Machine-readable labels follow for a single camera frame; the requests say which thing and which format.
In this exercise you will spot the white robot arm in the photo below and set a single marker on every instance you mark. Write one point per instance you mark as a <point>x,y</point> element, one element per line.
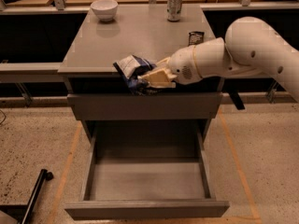
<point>250,47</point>

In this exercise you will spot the closed grey upper drawer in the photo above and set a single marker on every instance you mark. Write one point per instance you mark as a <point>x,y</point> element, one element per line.
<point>133,107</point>

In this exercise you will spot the white ceramic bowl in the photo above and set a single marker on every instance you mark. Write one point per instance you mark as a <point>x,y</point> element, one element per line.
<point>105,10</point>

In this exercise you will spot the grey ledge rail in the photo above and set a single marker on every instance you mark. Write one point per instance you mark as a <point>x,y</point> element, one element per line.
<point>39,72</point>

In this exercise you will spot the grey drawer cabinet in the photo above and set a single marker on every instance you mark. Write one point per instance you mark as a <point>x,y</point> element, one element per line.
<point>142,30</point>

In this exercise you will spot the small dark snack packet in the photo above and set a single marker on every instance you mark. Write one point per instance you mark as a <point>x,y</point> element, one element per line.
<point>196,38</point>

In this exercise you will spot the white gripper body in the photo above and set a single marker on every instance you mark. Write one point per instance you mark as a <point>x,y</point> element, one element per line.
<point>182,65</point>

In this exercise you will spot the silver drink can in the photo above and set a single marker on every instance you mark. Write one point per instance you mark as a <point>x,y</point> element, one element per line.
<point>174,10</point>

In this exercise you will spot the open grey drawer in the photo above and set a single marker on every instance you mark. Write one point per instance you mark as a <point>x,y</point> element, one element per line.
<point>147,169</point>

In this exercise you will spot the black pole on floor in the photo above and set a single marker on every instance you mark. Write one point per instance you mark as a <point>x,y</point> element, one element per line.
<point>44,175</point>

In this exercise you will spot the blue chip bag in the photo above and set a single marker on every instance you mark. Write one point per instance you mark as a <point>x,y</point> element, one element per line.
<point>131,69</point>

